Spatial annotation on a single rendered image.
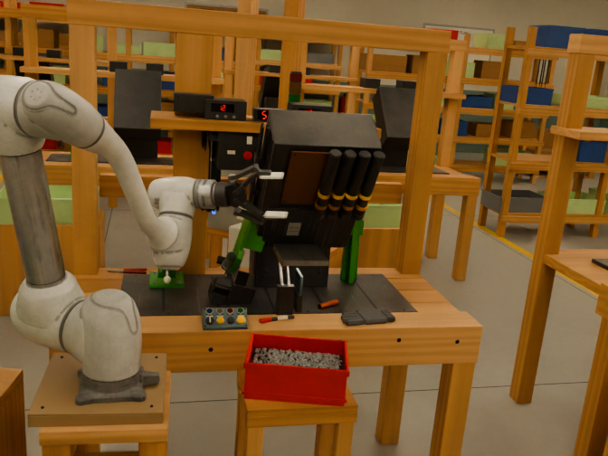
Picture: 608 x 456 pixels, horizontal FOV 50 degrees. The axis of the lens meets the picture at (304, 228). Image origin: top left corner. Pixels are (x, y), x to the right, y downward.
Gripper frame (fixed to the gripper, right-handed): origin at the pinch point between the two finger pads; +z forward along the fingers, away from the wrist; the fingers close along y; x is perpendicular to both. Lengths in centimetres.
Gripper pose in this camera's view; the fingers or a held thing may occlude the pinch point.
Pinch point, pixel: (281, 195)
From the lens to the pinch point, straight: 196.0
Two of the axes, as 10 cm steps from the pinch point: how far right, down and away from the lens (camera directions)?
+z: 9.8, 0.3, -1.7
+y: -0.7, -8.4, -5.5
